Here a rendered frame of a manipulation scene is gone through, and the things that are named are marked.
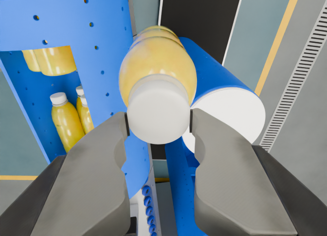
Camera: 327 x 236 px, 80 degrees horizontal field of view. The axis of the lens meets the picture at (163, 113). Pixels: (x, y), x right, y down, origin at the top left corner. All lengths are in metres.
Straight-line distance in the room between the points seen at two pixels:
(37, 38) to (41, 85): 0.28
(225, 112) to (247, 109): 0.07
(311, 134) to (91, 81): 2.46
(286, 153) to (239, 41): 1.44
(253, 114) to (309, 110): 1.74
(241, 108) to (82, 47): 0.48
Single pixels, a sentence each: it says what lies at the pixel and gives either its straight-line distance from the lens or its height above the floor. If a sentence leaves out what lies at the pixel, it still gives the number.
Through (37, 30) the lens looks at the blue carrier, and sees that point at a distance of 0.35.
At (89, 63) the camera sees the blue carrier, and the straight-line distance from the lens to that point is 0.36.
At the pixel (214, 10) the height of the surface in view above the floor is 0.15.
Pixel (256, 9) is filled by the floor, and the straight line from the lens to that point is 1.75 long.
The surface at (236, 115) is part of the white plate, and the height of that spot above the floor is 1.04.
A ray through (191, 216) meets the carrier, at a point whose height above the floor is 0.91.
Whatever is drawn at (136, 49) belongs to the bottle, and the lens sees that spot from 0.16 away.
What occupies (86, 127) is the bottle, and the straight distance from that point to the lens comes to 0.57.
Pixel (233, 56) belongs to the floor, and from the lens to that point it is 1.75.
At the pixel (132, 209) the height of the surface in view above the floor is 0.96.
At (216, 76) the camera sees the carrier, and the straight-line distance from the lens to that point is 0.68.
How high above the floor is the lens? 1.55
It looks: 59 degrees down
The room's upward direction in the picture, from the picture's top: 170 degrees clockwise
